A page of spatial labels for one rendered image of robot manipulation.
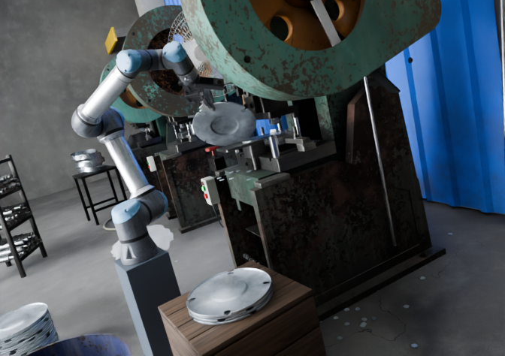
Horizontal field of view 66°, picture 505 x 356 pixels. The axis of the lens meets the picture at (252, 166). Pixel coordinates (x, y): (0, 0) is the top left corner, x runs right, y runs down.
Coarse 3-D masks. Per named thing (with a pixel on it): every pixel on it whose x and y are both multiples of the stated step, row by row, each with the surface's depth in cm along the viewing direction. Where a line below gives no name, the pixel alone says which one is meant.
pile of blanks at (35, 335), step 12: (48, 312) 183; (36, 324) 172; (48, 324) 179; (12, 336) 165; (24, 336) 168; (36, 336) 171; (48, 336) 177; (0, 348) 164; (12, 348) 165; (24, 348) 168; (36, 348) 172
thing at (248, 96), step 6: (246, 96) 182; (252, 96) 174; (258, 96) 175; (246, 102) 180; (252, 102) 175; (258, 102) 175; (264, 102) 174; (270, 102) 175; (276, 102) 176; (282, 102) 177; (252, 108) 176; (258, 108) 175; (264, 108) 174; (270, 108) 175; (276, 108) 176
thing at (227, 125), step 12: (216, 108) 169; (228, 108) 169; (240, 108) 170; (204, 120) 174; (216, 120) 175; (228, 120) 176; (240, 120) 176; (252, 120) 177; (204, 132) 180; (216, 132) 182; (228, 132) 183; (240, 132) 183; (252, 132) 183; (216, 144) 188; (228, 144) 189
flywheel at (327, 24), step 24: (264, 0) 135; (288, 0) 138; (312, 0) 137; (336, 0) 150; (360, 0) 152; (264, 24) 136; (288, 24) 142; (312, 24) 144; (336, 24) 148; (312, 48) 145
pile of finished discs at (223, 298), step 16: (224, 272) 145; (240, 272) 142; (256, 272) 139; (208, 288) 136; (224, 288) 132; (240, 288) 129; (256, 288) 128; (272, 288) 129; (192, 304) 128; (208, 304) 125; (224, 304) 123; (240, 304) 121; (256, 304) 120; (208, 320) 118; (224, 320) 117
